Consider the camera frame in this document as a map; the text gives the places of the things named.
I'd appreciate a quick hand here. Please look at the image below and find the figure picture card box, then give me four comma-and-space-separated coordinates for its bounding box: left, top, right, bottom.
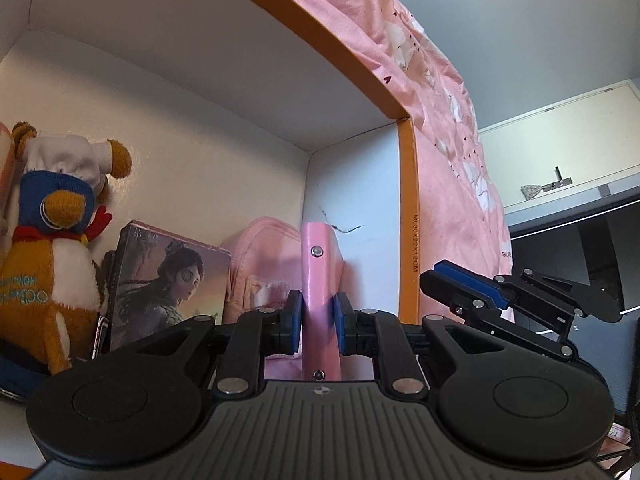
107, 220, 234, 354

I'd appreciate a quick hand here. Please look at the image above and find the grey mesh chair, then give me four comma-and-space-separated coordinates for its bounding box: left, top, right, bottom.
575, 324, 640, 461

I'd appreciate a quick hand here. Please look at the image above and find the pink printed duvet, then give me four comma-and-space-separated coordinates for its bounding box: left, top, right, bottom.
240, 0, 516, 327

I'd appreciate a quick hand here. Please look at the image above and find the pink fabric pouch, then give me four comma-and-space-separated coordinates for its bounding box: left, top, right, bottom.
220, 216, 351, 359

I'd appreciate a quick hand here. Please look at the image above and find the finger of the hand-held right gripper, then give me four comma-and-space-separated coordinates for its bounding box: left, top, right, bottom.
419, 259, 624, 325
450, 300, 579, 364

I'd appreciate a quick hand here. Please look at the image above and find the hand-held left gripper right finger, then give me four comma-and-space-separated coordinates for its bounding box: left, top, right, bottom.
334, 291, 507, 397

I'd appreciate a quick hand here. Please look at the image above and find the cream wall cabinet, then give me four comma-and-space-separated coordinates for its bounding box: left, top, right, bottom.
477, 79, 640, 211

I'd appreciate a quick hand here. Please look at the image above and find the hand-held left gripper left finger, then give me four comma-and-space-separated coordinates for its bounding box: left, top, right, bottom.
107, 290, 304, 397

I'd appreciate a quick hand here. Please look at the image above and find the black bracket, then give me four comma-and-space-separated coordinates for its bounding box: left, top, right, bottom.
542, 165, 574, 191

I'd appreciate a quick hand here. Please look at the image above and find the pink snap card wallet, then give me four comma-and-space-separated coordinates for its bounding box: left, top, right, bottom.
300, 221, 347, 385

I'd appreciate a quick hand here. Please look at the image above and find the plush toy with blue cap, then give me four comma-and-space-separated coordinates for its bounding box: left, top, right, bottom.
0, 121, 134, 377

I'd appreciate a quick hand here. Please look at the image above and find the dark screen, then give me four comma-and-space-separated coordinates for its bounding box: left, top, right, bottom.
507, 195, 640, 333

